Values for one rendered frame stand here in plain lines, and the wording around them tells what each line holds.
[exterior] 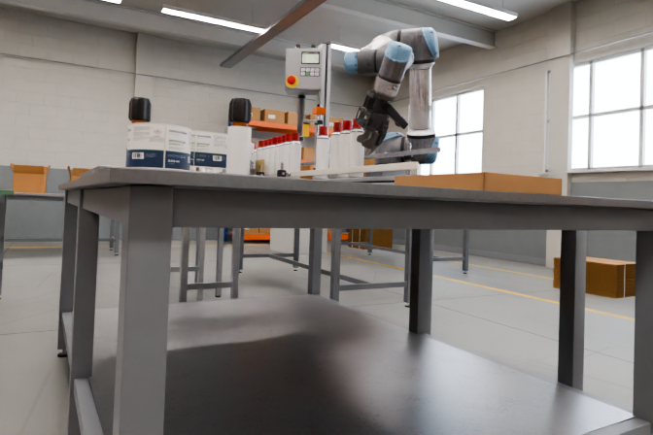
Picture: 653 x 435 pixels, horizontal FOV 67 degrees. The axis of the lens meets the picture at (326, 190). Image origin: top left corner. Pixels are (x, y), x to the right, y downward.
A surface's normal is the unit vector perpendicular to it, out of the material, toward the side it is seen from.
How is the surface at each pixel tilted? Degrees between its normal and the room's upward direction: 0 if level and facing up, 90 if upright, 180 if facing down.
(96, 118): 90
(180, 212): 90
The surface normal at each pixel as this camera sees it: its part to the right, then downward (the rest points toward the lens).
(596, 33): -0.87, -0.04
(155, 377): 0.50, 0.00
